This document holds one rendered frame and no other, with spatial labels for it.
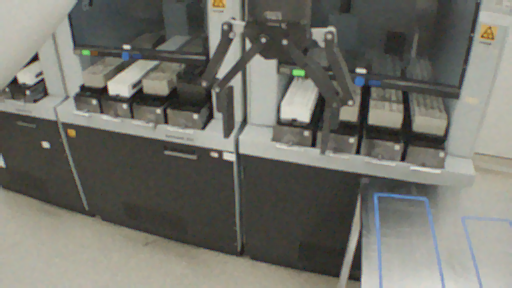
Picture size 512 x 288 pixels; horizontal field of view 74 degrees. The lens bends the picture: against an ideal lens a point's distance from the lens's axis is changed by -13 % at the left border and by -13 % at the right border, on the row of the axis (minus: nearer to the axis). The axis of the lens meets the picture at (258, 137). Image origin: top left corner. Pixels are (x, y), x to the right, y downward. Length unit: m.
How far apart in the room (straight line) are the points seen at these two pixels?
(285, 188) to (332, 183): 0.18
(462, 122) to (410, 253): 0.60
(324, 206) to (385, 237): 0.58
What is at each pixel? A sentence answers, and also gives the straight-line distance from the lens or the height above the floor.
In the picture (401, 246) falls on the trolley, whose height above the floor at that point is 0.82.
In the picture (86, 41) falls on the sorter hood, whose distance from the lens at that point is 1.65.
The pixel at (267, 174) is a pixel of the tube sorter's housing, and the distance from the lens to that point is 1.45.
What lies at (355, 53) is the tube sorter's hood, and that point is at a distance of 1.25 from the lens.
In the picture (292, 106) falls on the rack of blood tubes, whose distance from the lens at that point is 1.31.
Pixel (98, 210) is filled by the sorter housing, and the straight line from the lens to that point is 2.10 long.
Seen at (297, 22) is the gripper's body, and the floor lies 1.36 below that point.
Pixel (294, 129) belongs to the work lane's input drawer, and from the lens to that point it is 1.31.
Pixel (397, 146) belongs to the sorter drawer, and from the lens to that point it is 1.31.
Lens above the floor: 1.48
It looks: 33 degrees down
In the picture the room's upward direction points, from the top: straight up
